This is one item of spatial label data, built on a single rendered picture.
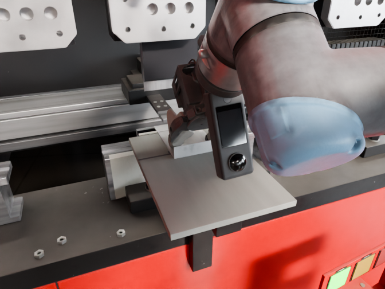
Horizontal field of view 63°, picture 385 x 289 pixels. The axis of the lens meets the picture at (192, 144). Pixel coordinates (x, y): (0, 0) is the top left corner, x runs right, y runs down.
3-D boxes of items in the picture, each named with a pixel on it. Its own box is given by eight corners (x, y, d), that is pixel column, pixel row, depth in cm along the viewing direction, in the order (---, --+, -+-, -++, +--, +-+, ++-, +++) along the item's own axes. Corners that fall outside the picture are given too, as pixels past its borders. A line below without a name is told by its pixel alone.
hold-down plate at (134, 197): (131, 214, 58) (129, 202, 57) (126, 197, 63) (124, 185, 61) (269, 181, 68) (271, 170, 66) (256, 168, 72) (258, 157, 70)
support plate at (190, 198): (170, 241, 37) (170, 235, 37) (129, 142, 59) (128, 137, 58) (295, 206, 43) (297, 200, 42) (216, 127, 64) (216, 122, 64)
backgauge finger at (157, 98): (143, 131, 64) (141, 108, 62) (121, 91, 85) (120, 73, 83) (197, 122, 68) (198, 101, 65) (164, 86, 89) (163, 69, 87)
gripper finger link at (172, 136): (185, 131, 51) (212, 105, 45) (188, 141, 51) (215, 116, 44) (160, 133, 49) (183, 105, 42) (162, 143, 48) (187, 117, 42)
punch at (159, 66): (145, 93, 56) (141, 38, 52) (142, 89, 58) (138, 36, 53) (197, 86, 59) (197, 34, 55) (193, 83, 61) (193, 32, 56)
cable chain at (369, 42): (290, 59, 110) (291, 47, 108) (279, 55, 115) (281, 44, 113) (382, 49, 123) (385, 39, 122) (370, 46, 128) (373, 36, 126)
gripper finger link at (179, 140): (167, 122, 56) (189, 95, 49) (175, 152, 55) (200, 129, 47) (150, 122, 55) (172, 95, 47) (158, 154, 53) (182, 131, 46)
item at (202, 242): (212, 315, 52) (216, 216, 41) (183, 251, 63) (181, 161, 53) (234, 307, 53) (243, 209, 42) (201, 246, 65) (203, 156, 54)
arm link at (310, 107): (440, 135, 21) (379, 7, 25) (290, 155, 19) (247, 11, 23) (364, 168, 28) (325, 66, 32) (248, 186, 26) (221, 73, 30)
